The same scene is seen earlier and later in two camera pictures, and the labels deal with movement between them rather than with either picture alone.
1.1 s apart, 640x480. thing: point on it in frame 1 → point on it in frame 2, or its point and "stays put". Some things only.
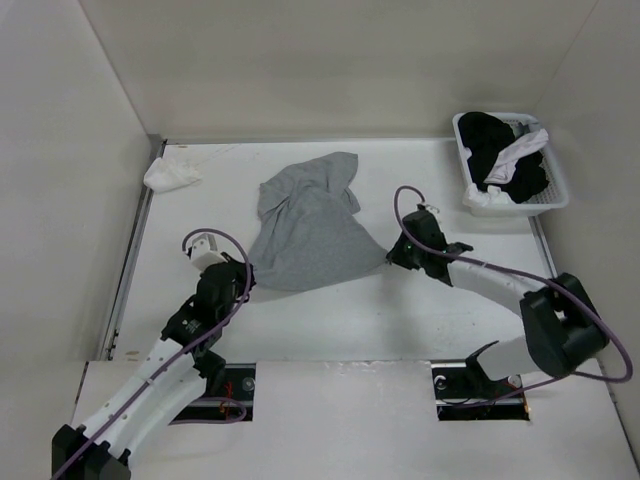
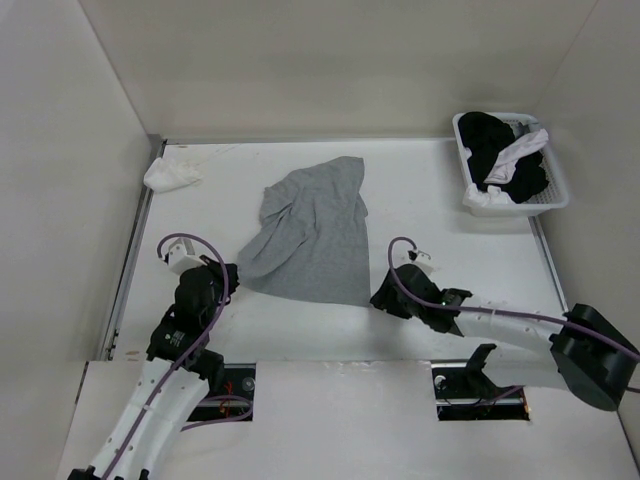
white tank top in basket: [503, 169] stays put
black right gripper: [395, 254] → [385, 298]
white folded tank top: [165, 174] stays put
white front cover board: [374, 421] stays put
